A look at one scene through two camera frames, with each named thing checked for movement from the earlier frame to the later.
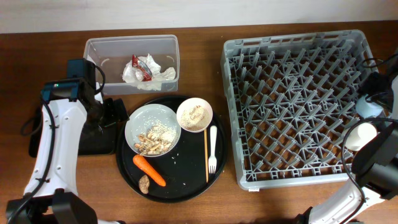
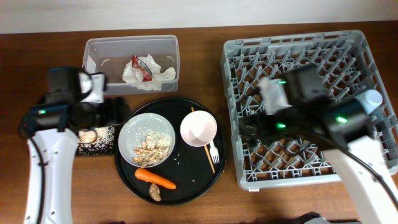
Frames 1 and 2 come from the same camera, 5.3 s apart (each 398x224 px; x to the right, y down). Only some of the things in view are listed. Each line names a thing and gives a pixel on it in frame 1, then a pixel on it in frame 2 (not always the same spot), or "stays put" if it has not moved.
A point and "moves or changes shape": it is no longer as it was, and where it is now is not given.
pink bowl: [194, 114] to [198, 128]
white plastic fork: [212, 163] moves or changes shape
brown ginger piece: [143, 184] to [154, 191]
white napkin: [158, 74] stays put
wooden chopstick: [206, 155] moves or changes shape
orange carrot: [145, 165] to [145, 175]
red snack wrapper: [143, 71] stays put
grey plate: [143, 117] to [146, 140]
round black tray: [171, 149] stays put
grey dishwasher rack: [291, 98] stays put
